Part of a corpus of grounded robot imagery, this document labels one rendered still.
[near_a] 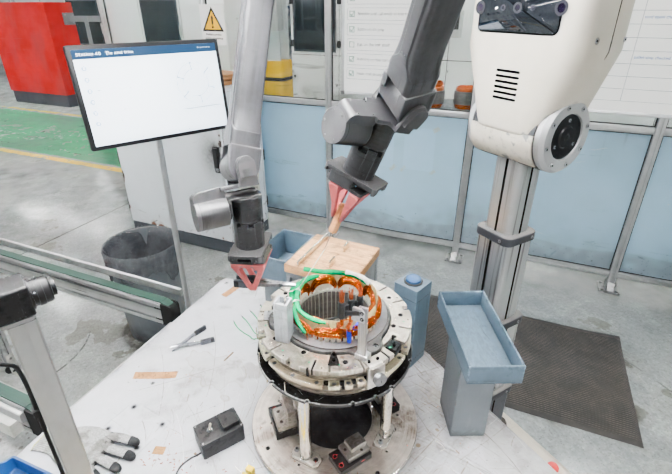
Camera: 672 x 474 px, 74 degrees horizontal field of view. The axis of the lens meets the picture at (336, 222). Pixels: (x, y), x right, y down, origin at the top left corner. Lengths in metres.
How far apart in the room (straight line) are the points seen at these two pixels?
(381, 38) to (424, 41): 2.42
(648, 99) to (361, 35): 1.67
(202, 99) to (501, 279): 1.25
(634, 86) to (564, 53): 2.02
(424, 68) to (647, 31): 2.35
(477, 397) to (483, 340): 0.13
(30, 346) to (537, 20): 0.96
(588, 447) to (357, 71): 2.41
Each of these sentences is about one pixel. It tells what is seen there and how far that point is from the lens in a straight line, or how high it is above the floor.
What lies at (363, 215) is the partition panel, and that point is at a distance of 3.42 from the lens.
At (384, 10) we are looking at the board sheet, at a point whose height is 1.65.
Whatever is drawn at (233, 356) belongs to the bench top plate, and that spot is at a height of 0.78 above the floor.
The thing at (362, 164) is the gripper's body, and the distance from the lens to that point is 0.74.
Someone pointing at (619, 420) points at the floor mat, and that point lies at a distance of 2.51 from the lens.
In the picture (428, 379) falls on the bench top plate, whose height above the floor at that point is 0.78.
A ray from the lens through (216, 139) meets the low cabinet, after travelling 3.08.
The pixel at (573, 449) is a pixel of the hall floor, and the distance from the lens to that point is 2.32.
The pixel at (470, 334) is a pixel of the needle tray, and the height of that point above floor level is 1.03.
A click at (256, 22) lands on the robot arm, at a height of 1.65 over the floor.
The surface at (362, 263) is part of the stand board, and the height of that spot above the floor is 1.06.
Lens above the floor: 1.68
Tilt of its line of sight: 26 degrees down
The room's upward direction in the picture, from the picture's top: straight up
